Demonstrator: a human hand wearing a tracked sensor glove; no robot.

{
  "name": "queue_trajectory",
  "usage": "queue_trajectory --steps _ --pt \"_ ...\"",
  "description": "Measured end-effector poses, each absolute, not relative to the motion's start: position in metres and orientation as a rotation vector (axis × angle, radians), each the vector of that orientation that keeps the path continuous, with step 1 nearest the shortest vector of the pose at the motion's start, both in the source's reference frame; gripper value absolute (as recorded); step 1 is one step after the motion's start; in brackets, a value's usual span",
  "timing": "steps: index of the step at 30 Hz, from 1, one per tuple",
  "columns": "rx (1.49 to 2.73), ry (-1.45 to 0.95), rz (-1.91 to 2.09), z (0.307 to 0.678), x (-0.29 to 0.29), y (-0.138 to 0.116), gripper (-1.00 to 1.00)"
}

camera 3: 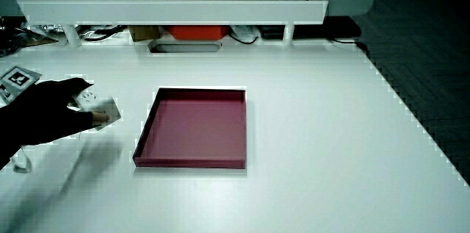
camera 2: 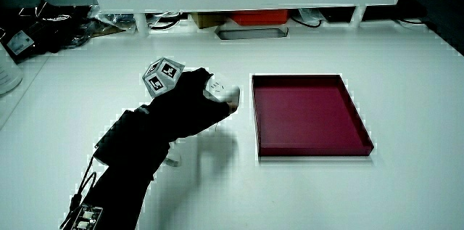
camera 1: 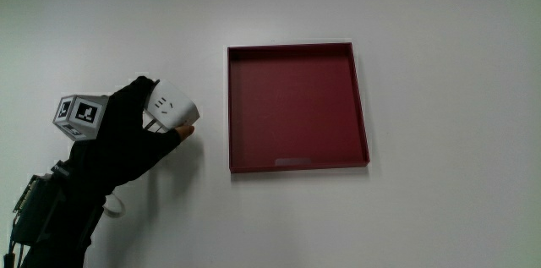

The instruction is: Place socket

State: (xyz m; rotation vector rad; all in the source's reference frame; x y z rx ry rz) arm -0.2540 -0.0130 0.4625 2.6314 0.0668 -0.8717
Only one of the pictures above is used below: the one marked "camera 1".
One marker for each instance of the clear tape strip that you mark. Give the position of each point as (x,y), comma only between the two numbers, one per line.
(293,161)

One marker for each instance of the black wrist electronics module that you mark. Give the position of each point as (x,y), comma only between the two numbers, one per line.
(36,209)

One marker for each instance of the white power adapter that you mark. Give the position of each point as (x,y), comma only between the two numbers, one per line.
(171,108)

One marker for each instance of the person's left hand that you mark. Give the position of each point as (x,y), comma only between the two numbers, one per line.
(122,141)

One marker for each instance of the dark red square tray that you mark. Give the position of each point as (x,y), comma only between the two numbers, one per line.
(296,107)

